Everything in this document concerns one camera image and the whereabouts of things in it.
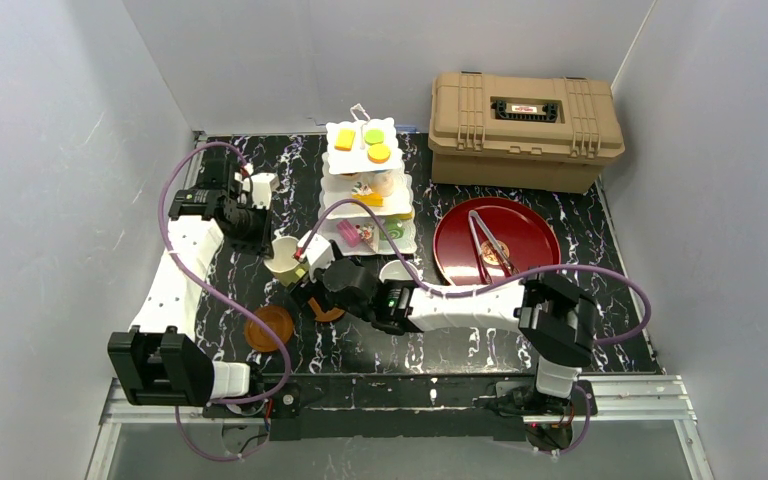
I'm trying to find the triangular sandwich cake slice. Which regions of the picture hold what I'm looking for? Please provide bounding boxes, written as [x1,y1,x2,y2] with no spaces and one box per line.
[355,223,378,245]

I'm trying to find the orange rectangular biscuit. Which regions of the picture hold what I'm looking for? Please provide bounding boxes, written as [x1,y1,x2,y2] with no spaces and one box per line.
[334,128,357,151]

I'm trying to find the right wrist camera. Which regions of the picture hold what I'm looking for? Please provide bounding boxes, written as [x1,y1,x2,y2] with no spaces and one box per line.
[294,231,335,279]

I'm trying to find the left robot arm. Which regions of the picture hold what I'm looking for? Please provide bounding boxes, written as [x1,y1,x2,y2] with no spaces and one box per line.
[107,159,279,407]

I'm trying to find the yellow-green cup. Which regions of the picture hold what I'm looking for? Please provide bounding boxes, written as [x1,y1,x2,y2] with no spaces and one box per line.
[264,236,308,287]

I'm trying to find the brown wooden coaster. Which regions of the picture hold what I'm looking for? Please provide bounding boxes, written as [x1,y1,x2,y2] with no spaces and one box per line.
[308,299,345,323]
[244,305,294,353]

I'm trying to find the green round cookie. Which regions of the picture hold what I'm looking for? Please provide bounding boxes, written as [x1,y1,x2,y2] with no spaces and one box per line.
[364,129,386,146]

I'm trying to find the beige round macaron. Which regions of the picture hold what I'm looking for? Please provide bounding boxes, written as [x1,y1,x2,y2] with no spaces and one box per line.
[370,171,398,198]

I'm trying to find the green swirl roll cake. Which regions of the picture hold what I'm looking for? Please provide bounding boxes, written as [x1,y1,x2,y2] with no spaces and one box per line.
[379,220,405,241]

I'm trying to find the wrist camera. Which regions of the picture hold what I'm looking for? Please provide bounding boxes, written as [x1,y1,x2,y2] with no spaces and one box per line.
[294,231,335,279]
[240,173,280,210]

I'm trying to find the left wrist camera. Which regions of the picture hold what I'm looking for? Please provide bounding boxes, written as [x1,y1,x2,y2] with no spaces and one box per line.
[240,173,280,210]

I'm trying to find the silver metal tongs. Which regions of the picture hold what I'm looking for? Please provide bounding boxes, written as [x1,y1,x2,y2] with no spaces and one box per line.
[467,210,519,285]

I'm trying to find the orange round cookie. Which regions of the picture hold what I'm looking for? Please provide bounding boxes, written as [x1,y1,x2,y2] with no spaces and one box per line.
[366,143,392,164]

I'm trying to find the white three-tier cake stand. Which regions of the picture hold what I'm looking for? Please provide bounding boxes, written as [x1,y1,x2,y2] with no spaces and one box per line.
[319,104,417,256]

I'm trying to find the white mug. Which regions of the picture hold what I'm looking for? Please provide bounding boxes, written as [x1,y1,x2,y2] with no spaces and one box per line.
[378,260,423,282]

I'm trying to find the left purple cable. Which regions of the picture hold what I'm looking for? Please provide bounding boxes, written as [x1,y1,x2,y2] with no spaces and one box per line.
[158,141,293,463]

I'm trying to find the brown round cookie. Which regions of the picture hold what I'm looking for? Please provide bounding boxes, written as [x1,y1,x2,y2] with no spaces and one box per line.
[480,240,510,266]

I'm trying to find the tan plastic toolbox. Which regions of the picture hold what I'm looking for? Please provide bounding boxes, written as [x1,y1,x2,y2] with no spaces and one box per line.
[428,72,625,194]

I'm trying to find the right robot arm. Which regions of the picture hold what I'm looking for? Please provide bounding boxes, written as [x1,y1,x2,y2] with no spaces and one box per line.
[290,258,598,398]

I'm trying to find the yellow triangular cake slice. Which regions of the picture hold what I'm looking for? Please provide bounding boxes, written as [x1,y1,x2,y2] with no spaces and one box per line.
[352,192,384,207]

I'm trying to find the pink cake block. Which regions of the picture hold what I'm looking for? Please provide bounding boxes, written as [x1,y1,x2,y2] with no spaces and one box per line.
[336,219,362,247]

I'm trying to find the red round tray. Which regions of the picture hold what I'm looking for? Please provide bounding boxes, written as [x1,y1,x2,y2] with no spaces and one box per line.
[433,197,561,286]

